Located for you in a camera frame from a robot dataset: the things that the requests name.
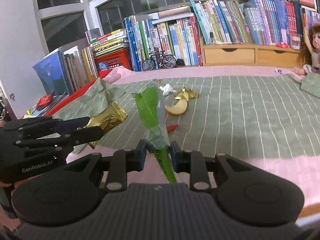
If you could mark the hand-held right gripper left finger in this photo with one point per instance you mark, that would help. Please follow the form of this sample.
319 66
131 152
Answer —
142 153

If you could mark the wooden drawer unit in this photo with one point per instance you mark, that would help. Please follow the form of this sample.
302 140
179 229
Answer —
230 55

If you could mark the stack of flat books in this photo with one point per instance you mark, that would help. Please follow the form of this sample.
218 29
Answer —
110 42

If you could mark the wooden bed frame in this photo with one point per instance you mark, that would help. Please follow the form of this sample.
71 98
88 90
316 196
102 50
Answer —
311 208

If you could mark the crumpled white tissue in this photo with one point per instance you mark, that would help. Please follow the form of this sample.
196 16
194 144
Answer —
167 88

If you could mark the small candy wrapper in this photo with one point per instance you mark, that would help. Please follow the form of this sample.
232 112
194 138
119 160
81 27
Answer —
278 71

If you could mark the long haired doll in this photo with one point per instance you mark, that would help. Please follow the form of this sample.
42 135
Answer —
313 55

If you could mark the large gold foil wrapper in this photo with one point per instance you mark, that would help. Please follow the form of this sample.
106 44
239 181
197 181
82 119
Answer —
110 117

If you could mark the toy bicycle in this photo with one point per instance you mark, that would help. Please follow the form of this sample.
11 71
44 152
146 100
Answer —
158 61

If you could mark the small red toy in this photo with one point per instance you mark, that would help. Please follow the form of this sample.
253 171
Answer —
282 45

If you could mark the white framed window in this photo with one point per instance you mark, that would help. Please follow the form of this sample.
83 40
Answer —
90 2

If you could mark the small red scrap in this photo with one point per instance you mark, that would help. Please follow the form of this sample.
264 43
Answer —
172 128

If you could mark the red plastic crate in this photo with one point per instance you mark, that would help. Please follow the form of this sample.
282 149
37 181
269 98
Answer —
115 60

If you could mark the green striped blanket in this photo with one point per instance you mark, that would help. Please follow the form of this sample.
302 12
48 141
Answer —
237 110

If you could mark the large blue book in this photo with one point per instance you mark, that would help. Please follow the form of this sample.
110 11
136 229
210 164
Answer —
50 75

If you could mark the person's left hand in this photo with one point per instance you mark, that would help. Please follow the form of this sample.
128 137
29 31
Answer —
4 184

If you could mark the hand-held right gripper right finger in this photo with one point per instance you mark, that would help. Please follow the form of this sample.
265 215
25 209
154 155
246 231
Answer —
174 156

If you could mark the red snack packet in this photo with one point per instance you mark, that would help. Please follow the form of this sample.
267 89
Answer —
45 100

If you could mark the small gold foil wrapper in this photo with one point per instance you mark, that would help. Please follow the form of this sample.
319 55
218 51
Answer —
186 94

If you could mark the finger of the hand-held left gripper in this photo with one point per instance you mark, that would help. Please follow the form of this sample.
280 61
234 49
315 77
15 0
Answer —
87 133
72 123

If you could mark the green plastic wrapper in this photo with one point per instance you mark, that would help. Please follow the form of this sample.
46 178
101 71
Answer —
150 107

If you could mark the row of upright books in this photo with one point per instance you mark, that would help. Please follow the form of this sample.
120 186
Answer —
162 37
80 67
250 20

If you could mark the apple slice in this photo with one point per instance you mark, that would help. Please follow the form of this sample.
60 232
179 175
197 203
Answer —
176 110

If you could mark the grey box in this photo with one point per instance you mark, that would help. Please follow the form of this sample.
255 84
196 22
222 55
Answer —
94 33

